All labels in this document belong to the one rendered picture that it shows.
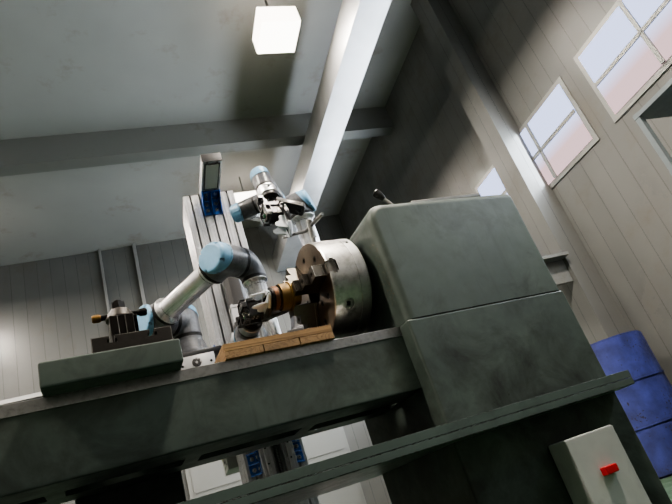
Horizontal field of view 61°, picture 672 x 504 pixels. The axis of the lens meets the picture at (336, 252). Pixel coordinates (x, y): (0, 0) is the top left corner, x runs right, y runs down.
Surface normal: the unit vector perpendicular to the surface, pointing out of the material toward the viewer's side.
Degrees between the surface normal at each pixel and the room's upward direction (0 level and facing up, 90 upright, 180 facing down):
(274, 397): 90
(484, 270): 90
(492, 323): 90
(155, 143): 90
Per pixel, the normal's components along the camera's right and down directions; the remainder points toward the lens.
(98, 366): 0.32, -0.49
